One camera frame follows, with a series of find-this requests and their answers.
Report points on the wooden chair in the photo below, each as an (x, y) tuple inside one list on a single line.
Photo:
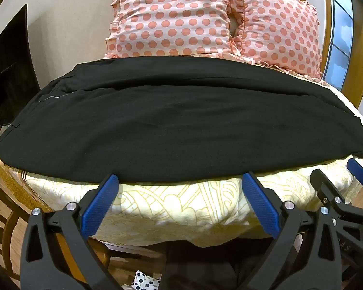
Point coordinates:
[(6, 217)]

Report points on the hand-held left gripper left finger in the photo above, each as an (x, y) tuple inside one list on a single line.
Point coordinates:
[(100, 205)]

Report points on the yellow patterned bed sheet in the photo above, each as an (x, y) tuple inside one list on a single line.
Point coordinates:
[(169, 211)]

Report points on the wooden framed window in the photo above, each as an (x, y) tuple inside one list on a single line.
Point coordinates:
[(341, 36)]

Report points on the white dotted cloth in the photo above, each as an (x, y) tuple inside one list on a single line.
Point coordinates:
[(145, 282)]

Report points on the black television screen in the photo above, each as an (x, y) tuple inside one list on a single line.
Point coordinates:
[(12, 78)]

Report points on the black pants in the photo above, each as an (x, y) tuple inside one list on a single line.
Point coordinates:
[(184, 120)]

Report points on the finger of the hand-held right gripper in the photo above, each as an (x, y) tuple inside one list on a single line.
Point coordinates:
[(360, 171), (324, 187)]

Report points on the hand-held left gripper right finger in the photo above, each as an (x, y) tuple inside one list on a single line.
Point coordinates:
[(260, 205)]

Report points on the pink polka dot pillow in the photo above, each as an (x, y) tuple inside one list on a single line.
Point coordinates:
[(278, 30), (172, 18)]

